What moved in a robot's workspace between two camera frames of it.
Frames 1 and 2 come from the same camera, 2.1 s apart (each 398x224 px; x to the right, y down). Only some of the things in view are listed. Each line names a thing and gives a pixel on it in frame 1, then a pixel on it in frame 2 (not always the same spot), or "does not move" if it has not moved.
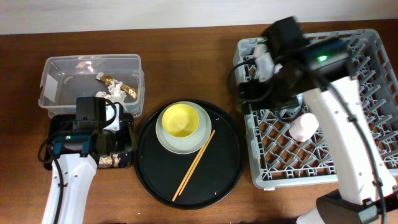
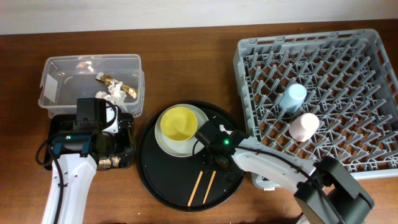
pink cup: [304, 129] does not move
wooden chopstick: [193, 165] to [190, 201]
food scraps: [106, 161] does not move
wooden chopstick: [196, 163] to [209, 188]
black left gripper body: [126, 136] does not move
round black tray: [162, 172] does not move
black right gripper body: [263, 90] to [211, 154]
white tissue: [115, 93] does not move
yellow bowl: [180, 121] does not move
